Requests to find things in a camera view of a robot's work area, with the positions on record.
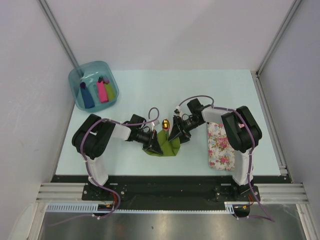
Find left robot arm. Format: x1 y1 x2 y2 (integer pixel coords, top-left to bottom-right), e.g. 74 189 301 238
71 114 163 200

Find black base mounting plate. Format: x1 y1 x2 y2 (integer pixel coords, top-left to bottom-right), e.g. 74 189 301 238
51 175 292 211

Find green paper napkin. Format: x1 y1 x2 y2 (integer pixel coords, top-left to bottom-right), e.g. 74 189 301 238
144 130 181 157

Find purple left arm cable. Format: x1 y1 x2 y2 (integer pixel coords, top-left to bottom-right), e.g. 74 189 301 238
47 107 161 226

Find green rolled napkin in bin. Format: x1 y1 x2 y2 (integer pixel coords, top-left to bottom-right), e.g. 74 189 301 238
104 83 116 102

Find teal translucent plastic bin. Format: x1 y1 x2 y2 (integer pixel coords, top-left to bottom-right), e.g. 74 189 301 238
68 61 120 113

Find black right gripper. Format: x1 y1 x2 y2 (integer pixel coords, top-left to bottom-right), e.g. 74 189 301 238
168 116 204 147

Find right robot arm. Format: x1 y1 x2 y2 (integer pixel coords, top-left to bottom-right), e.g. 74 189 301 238
168 95 263 201

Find blue rolled napkin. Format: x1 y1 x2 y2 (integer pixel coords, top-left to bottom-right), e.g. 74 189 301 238
80 87 95 109

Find pink rolled napkin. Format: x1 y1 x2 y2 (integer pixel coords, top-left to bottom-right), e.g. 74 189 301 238
96 81 109 103

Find iridescent gold spoon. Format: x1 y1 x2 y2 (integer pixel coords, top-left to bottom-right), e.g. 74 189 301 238
161 118 171 132

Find floral fabric pouch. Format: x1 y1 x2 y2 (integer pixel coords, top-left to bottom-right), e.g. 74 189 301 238
207 122 235 171

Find white cable duct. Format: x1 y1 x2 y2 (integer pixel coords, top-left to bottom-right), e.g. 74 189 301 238
46 203 99 213

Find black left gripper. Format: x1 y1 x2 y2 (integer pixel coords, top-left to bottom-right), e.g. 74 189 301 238
135 129 163 155

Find aluminium frame rail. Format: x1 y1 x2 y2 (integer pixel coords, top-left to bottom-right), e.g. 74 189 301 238
36 183 309 204

